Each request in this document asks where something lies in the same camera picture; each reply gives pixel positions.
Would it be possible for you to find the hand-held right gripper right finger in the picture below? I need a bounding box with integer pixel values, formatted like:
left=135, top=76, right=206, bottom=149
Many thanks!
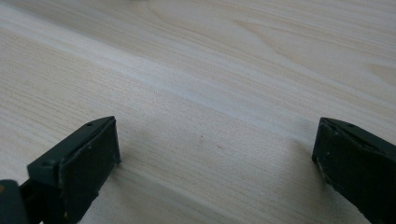
left=311, top=117, right=396, bottom=224

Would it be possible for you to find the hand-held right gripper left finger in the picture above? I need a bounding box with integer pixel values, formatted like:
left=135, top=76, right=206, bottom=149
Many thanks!
left=19, top=116, right=122, bottom=224

